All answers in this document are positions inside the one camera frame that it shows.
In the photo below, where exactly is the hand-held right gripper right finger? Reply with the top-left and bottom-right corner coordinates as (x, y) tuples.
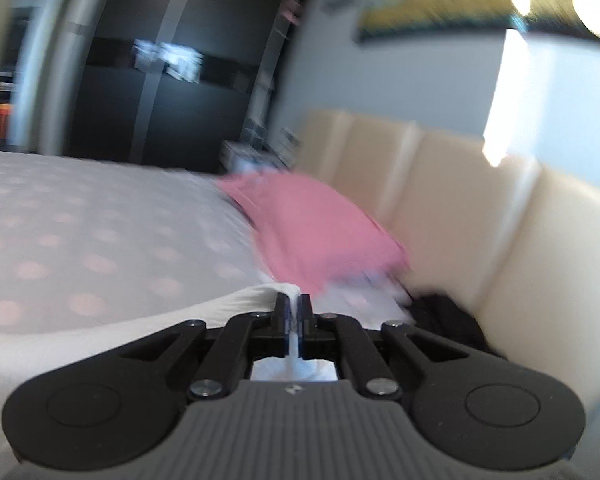
(300, 294), (483, 402)

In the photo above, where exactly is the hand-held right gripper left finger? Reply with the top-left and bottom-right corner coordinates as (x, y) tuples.
(102, 293), (288, 402)

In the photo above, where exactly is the white crinkled garment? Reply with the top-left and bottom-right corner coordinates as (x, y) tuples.
(0, 282), (341, 466)

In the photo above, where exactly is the pink pillow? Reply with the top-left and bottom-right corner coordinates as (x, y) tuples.
(215, 172), (413, 296)

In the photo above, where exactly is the black cloth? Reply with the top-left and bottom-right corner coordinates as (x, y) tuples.
(410, 290), (506, 360)

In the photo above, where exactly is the white nightstand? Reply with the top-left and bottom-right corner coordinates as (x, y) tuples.
(220, 137), (293, 173)

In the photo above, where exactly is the cream padded headboard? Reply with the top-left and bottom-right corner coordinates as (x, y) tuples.
(295, 107), (600, 431)

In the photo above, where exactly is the bed with pink dotted sheet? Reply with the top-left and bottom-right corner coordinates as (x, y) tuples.
(0, 150), (413, 336)

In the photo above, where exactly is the dark wardrobe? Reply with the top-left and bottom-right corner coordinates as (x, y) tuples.
(62, 0), (311, 176)

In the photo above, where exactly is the white shelf unit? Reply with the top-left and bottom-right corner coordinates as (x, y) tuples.
(252, 0), (312, 161)

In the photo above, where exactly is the orange and black box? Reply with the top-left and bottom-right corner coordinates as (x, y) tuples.
(0, 102), (15, 145)

